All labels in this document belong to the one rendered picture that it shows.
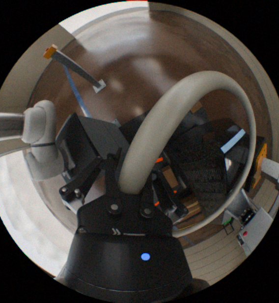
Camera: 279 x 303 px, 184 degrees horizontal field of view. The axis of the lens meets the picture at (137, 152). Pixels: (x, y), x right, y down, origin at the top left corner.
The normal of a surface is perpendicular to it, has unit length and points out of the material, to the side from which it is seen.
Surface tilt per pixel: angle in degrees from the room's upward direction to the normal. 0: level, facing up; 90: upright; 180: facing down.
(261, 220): 90
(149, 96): 0
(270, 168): 90
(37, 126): 89
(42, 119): 92
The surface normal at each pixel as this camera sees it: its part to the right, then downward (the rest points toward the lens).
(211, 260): -0.57, -0.82
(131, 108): -0.12, 0.21
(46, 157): 0.98, 0.03
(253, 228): -0.84, -0.54
